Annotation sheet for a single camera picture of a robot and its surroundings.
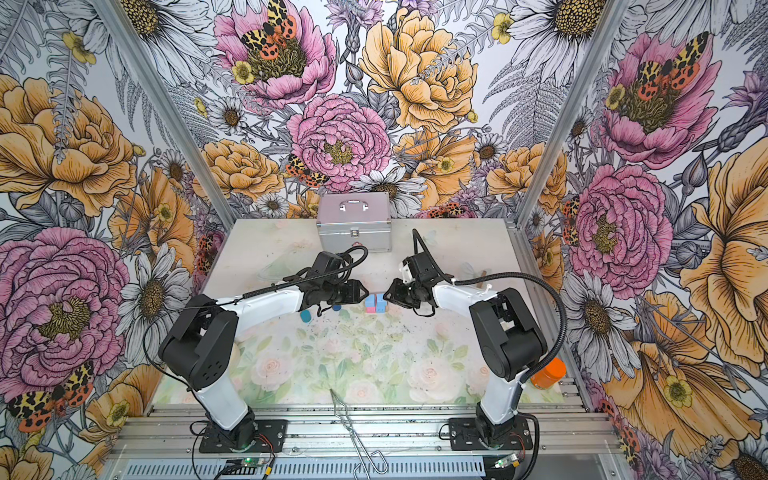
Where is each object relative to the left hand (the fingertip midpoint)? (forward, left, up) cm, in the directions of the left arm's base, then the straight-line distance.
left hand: (361, 301), depth 92 cm
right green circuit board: (-40, -34, -7) cm, 53 cm away
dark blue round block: (+1, +8, -6) cm, 10 cm away
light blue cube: (+1, -3, -1) cm, 3 cm away
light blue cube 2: (+1, -6, -1) cm, 6 cm away
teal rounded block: (-1, +18, -7) cm, 19 cm away
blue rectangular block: (-1, -6, -4) cm, 7 cm away
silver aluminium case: (+27, +3, +8) cm, 28 cm away
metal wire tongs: (-39, -5, -7) cm, 40 cm away
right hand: (-1, -8, -1) cm, 8 cm away
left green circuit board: (-39, +24, -6) cm, 46 cm away
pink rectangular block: (-1, -2, -4) cm, 5 cm away
